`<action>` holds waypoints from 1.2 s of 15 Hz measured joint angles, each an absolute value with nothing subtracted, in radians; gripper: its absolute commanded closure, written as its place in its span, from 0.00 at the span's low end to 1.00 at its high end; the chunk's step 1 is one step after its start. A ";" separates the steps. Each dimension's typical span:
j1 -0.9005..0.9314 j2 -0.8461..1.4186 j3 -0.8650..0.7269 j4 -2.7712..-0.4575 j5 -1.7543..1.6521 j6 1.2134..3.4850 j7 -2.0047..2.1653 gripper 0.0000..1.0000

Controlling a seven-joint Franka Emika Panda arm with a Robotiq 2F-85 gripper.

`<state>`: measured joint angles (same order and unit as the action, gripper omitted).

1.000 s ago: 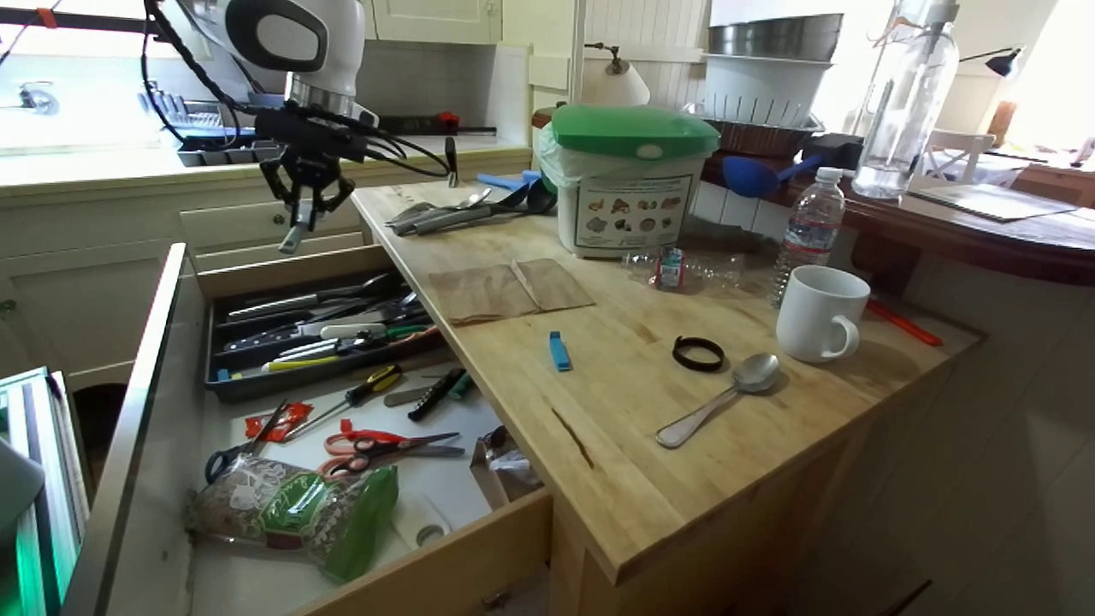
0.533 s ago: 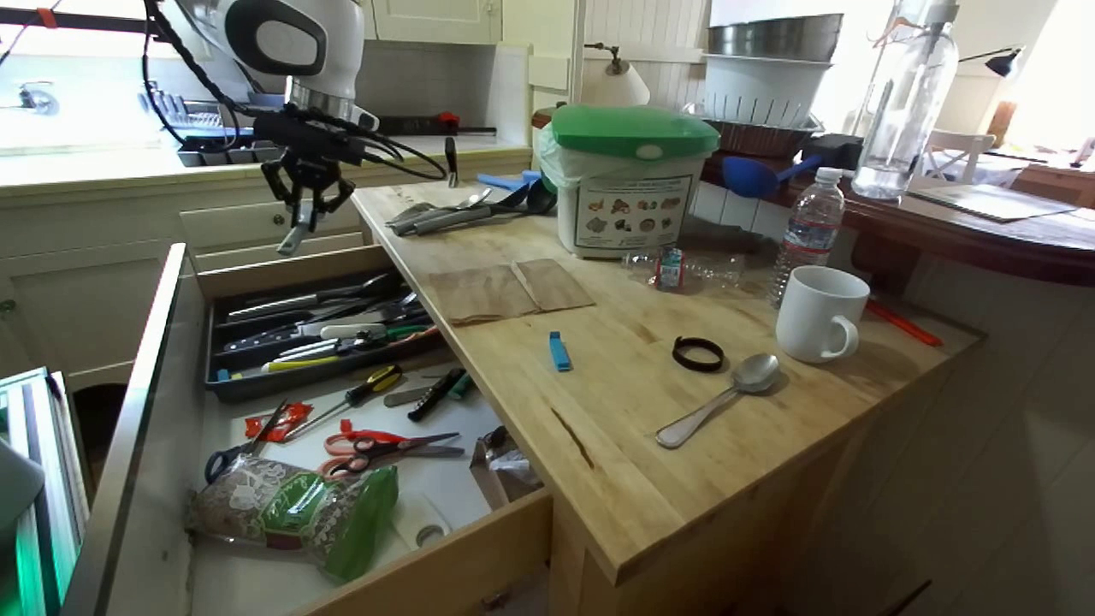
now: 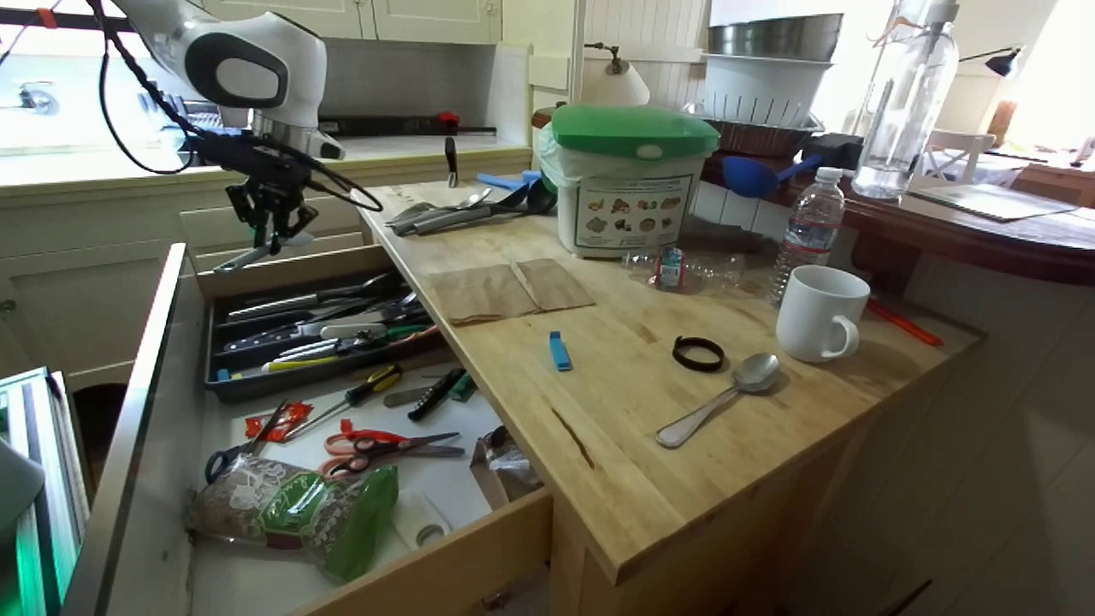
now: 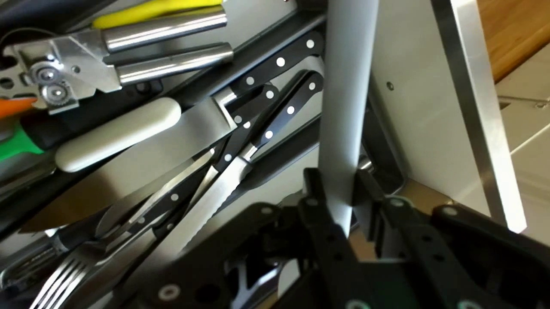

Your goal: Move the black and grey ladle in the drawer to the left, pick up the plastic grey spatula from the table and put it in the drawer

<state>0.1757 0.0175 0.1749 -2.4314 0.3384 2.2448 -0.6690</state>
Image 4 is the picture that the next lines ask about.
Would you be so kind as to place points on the steel can opener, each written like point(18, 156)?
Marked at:
point(87, 62)

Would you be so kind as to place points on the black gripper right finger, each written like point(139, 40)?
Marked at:
point(414, 240)

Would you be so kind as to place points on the silver fork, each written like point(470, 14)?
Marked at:
point(63, 280)

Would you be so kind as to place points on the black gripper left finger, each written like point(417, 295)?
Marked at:
point(328, 228)

